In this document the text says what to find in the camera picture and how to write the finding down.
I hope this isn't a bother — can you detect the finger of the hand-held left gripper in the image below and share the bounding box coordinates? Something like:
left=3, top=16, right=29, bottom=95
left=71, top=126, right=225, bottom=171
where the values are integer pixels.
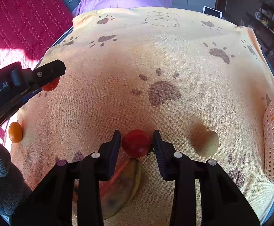
left=32, top=60, right=66, bottom=86
left=21, top=88, right=44, bottom=103

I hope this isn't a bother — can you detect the spotted ripe banana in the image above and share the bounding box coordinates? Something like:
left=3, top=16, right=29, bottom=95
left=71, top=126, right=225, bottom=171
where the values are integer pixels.
left=71, top=158, right=142, bottom=220

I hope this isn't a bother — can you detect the person's left hand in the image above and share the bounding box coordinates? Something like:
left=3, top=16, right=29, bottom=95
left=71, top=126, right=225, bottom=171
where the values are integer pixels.
left=0, top=142, right=33, bottom=217

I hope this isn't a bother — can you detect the small brown-green pear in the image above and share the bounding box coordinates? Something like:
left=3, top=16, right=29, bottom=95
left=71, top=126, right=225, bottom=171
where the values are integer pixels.
left=193, top=130, right=220, bottom=157

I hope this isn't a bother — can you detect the yellow paw-print towel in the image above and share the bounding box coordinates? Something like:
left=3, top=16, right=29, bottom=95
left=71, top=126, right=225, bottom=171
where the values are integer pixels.
left=9, top=7, right=274, bottom=226

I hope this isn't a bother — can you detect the red quilted blanket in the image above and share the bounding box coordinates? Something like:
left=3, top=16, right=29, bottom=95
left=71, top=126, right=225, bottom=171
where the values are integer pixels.
left=0, top=0, right=74, bottom=146

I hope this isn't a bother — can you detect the large orange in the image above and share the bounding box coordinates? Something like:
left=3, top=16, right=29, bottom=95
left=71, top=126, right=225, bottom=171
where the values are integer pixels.
left=42, top=77, right=60, bottom=92

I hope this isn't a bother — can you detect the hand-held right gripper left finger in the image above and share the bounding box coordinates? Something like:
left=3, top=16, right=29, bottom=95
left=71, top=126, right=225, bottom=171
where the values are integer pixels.
left=11, top=129, right=122, bottom=226

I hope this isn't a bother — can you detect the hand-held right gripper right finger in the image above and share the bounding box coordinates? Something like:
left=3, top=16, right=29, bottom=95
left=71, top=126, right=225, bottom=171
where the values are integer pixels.
left=152, top=129, right=261, bottom=226

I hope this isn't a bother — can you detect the red tomato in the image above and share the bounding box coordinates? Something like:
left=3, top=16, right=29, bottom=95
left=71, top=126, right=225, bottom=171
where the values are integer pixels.
left=122, top=129, right=152, bottom=158

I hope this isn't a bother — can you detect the small round orange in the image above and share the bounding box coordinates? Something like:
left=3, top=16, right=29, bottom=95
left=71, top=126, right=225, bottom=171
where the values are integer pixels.
left=8, top=122, right=23, bottom=144

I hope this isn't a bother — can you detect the white tablet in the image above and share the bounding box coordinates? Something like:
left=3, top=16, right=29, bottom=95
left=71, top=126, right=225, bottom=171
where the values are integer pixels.
left=203, top=6, right=223, bottom=18

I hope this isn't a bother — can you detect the cluttered dark desk shelf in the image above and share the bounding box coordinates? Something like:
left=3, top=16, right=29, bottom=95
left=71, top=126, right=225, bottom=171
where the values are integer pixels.
left=245, top=0, right=274, bottom=59

